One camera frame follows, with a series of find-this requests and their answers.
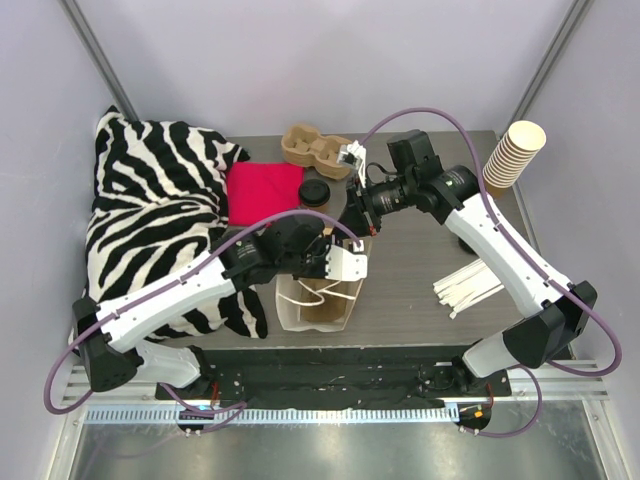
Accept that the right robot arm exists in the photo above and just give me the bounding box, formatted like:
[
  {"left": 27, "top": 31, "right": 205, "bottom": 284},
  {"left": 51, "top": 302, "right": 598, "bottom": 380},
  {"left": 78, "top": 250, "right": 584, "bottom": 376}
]
[{"left": 337, "top": 130, "right": 597, "bottom": 395}]

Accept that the black cup lid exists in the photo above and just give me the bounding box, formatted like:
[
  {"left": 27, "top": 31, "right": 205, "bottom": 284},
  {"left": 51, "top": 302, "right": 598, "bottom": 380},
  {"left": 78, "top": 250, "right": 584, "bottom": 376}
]
[{"left": 298, "top": 179, "right": 331, "bottom": 203}]

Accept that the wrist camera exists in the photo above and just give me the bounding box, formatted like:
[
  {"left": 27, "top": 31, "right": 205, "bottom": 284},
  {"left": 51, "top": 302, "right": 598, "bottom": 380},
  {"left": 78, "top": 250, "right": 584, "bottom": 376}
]
[
  {"left": 336, "top": 141, "right": 367, "bottom": 186},
  {"left": 324, "top": 240, "right": 368, "bottom": 282}
]

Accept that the brown paper coffee cup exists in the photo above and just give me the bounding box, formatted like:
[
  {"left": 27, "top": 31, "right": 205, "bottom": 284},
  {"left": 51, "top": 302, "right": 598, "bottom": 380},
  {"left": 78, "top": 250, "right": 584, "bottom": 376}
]
[{"left": 301, "top": 199, "right": 329, "bottom": 213}]

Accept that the brown paper bag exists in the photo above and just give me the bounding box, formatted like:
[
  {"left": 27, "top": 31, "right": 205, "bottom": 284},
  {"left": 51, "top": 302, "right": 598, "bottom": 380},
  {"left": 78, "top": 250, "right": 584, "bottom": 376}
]
[{"left": 275, "top": 275, "right": 364, "bottom": 333}]

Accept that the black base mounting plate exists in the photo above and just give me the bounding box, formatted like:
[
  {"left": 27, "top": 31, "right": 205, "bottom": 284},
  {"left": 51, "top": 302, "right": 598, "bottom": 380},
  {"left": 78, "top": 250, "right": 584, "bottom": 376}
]
[{"left": 177, "top": 346, "right": 512, "bottom": 410}]

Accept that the stack of black lids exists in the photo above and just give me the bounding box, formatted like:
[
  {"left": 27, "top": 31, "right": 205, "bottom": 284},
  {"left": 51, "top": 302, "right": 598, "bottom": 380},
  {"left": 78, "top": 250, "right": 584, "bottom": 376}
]
[{"left": 458, "top": 238, "right": 475, "bottom": 255}]

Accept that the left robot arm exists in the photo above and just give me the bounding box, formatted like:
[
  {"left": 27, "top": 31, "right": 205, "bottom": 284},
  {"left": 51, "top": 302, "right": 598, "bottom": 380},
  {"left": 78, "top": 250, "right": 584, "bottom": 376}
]
[{"left": 73, "top": 209, "right": 334, "bottom": 399}]

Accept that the zebra print pillow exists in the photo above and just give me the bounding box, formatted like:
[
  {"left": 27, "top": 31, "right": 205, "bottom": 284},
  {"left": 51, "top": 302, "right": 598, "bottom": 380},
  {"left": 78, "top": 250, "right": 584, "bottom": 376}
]
[{"left": 68, "top": 105, "right": 269, "bottom": 350}]

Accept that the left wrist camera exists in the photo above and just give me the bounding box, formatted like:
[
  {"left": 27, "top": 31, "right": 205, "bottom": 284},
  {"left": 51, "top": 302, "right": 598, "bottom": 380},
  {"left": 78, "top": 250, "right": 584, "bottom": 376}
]
[{"left": 324, "top": 240, "right": 368, "bottom": 282}]

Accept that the cardboard cup carrier tray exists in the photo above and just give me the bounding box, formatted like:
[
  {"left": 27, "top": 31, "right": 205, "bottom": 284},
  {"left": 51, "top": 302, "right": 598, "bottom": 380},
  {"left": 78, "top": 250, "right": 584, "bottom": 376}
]
[{"left": 281, "top": 123, "right": 351, "bottom": 180}]

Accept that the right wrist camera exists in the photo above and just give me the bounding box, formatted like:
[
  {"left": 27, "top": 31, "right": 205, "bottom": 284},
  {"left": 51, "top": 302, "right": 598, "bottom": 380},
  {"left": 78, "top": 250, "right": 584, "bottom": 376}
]
[{"left": 336, "top": 141, "right": 367, "bottom": 186}]

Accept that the white cable duct strip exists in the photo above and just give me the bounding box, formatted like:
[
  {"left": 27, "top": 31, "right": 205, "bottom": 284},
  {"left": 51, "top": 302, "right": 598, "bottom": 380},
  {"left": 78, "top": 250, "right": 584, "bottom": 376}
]
[{"left": 84, "top": 403, "right": 459, "bottom": 425}]

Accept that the pink folded cloth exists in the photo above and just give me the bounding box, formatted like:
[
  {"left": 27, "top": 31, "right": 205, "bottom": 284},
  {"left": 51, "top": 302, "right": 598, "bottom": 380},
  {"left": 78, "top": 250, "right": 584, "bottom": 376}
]
[{"left": 227, "top": 162, "right": 304, "bottom": 226}]

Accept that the stack of paper cups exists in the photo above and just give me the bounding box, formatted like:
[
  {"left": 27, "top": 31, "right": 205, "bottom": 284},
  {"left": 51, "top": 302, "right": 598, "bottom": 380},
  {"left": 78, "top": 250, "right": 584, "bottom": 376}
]
[{"left": 482, "top": 120, "right": 547, "bottom": 199}]

